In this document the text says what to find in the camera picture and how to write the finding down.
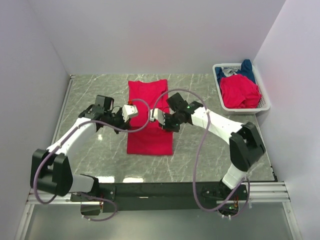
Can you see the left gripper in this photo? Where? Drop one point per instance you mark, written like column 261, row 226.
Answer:
column 123, row 125

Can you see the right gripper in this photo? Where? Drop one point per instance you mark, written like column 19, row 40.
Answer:
column 166, row 126

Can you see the red t shirt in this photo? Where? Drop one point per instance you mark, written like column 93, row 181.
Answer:
column 152, row 140
column 238, row 92

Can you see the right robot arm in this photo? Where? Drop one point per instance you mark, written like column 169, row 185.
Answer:
column 245, row 142

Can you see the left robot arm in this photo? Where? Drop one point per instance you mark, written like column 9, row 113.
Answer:
column 50, row 169

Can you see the red t shirt in basket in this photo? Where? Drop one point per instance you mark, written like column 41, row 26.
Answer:
column 238, row 92

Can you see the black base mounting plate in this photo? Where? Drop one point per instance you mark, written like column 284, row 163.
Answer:
column 146, row 196

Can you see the blue t shirt in basket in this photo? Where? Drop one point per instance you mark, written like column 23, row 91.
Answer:
column 246, row 69

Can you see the white plastic laundry basket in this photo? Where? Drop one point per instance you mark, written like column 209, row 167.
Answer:
column 264, row 103

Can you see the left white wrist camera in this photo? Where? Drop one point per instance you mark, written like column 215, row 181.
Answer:
column 129, row 112

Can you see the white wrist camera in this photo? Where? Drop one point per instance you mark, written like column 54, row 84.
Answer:
column 158, row 115
column 129, row 112

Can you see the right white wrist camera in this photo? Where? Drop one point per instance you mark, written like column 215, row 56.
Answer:
column 158, row 115

